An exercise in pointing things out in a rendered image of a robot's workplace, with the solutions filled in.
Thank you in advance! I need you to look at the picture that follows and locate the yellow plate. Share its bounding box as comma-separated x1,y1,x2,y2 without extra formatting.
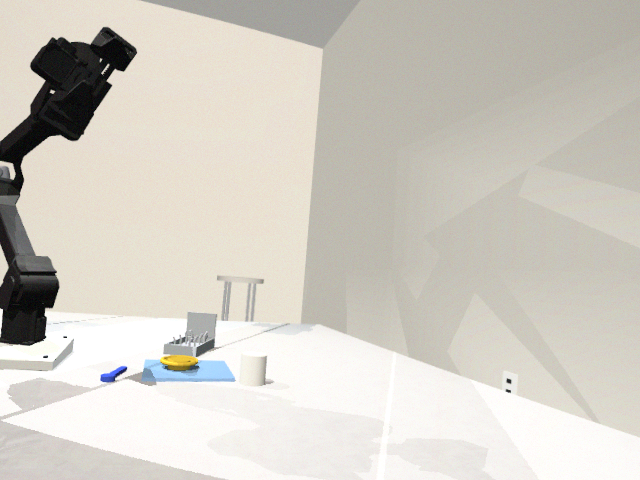
160,355,198,370

